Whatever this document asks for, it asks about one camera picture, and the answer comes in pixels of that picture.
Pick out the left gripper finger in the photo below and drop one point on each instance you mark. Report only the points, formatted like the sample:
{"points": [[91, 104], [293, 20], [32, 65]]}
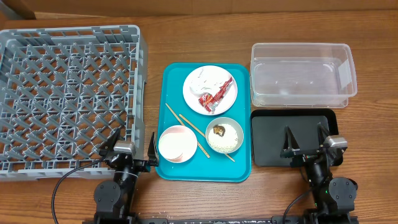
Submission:
{"points": [[153, 157], [107, 148]]}

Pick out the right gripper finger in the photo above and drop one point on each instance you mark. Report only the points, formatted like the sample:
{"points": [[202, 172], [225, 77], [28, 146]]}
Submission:
{"points": [[290, 143], [323, 133]]}

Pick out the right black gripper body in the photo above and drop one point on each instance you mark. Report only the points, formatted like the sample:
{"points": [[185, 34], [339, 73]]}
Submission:
{"points": [[305, 153]]}

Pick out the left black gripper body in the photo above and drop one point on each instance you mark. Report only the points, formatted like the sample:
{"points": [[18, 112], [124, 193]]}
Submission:
{"points": [[140, 165]]}

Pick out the pink bowl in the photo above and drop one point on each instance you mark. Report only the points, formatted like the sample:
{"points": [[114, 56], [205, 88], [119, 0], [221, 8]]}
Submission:
{"points": [[177, 144]]}

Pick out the wooden chopstick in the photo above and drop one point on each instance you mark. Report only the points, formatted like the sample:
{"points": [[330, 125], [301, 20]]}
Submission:
{"points": [[182, 123], [203, 134]]}

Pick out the white rice grains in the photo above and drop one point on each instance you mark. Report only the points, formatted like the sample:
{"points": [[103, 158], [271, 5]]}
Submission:
{"points": [[224, 144]]}

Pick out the grey bowl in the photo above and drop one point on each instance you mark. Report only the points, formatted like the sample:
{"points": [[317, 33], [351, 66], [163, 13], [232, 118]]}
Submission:
{"points": [[235, 125]]}

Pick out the brown food piece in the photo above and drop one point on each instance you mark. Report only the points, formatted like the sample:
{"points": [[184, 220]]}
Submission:
{"points": [[219, 129]]}

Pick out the red snack wrapper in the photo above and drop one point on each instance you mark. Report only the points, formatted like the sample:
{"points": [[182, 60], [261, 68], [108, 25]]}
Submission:
{"points": [[210, 102]]}

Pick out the white round plate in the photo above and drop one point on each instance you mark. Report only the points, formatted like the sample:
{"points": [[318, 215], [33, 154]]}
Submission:
{"points": [[219, 76]]}

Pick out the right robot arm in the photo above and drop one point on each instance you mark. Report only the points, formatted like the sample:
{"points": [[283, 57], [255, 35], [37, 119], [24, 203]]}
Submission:
{"points": [[333, 196]]}

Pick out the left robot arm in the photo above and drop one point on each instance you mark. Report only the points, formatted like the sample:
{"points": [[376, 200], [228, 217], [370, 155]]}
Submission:
{"points": [[114, 197]]}

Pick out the black waste tray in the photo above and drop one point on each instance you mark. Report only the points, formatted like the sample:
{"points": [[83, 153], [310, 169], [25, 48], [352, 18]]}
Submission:
{"points": [[268, 132]]}

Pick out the teal serving tray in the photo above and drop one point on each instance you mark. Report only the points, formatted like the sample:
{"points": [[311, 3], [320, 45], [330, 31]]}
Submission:
{"points": [[218, 168]]}

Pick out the clear plastic bin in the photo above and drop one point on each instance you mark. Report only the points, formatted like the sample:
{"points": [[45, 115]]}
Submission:
{"points": [[303, 75]]}

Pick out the grey plastic dish rack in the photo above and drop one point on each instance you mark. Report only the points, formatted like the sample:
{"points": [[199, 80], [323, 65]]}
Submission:
{"points": [[64, 91]]}

